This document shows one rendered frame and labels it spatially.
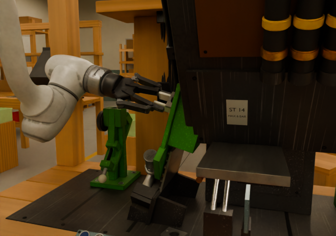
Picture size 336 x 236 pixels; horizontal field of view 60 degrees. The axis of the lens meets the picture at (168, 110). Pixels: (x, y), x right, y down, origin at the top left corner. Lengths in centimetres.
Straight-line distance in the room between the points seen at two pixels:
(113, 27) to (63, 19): 1070
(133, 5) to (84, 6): 1170
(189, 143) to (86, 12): 1202
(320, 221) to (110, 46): 1141
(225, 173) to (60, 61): 63
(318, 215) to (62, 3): 118
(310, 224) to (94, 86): 71
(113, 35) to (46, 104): 1116
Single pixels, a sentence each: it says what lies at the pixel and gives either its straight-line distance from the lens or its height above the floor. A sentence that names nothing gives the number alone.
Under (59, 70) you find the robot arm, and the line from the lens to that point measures 94.
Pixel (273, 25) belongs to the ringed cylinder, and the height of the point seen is 138.
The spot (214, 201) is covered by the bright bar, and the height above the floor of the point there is 102.
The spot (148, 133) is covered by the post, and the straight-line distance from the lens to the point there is 116.
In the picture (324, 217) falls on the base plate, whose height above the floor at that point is 90.
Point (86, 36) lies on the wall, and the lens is 1255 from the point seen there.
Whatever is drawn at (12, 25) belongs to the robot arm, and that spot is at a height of 141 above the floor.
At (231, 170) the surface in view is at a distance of 54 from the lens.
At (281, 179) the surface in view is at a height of 112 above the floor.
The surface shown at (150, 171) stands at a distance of 80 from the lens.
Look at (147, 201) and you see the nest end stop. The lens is 80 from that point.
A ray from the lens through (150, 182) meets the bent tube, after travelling 84.
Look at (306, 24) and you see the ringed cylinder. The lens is 51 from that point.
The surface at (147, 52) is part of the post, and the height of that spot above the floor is 137.
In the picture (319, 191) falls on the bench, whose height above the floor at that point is 88.
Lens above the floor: 131
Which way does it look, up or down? 8 degrees down
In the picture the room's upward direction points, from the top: straight up
